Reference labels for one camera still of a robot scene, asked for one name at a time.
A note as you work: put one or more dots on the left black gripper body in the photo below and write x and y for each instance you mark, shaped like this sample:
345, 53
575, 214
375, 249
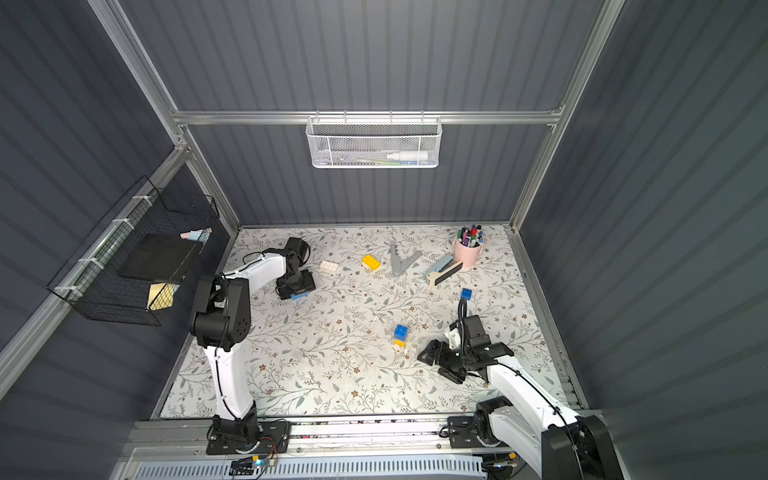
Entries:
295, 285

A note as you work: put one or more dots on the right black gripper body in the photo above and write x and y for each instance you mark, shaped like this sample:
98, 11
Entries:
450, 358

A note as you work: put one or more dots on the long light blue lego brick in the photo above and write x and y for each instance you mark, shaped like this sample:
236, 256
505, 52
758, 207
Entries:
299, 295

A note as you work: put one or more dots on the yellow long lego brick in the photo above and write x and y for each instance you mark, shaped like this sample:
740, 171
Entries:
371, 262

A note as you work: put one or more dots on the small dark blue lego brick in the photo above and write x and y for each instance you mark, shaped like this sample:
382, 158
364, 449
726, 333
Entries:
400, 333

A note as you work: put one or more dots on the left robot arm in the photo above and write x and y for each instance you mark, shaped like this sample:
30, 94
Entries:
221, 316

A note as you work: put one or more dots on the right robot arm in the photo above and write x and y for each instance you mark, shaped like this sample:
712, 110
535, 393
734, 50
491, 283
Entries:
552, 438

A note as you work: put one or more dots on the white lego brick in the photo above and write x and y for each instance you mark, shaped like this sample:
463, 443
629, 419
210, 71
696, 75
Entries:
328, 267

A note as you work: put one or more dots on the floral table mat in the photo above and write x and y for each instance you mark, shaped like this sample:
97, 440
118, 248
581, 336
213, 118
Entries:
333, 353

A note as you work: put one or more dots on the pink pen cup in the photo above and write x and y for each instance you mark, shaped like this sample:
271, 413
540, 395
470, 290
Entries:
468, 245

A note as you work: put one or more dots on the pastel sticky note pad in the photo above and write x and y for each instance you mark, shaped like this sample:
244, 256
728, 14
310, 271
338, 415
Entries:
201, 235

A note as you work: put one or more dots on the yellow sticky notes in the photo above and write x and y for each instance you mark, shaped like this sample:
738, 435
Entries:
161, 296

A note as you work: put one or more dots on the black notebook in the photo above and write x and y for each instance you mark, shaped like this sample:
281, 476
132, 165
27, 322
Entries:
159, 258

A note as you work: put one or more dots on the white marker bottle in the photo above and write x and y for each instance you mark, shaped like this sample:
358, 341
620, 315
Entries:
408, 156

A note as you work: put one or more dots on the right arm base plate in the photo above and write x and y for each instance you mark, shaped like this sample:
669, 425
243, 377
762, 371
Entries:
463, 432

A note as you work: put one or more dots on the grey V-shaped bracket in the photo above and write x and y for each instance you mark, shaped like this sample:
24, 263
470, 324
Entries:
400, 265

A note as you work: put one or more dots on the white wire mesh basket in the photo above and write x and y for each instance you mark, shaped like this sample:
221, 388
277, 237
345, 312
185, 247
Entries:
363, 142

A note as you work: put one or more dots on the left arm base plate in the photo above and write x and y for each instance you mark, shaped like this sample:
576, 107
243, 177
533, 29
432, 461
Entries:
230, 437

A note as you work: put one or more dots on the black wire basket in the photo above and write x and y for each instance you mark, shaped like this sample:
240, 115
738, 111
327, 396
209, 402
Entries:
91, 285

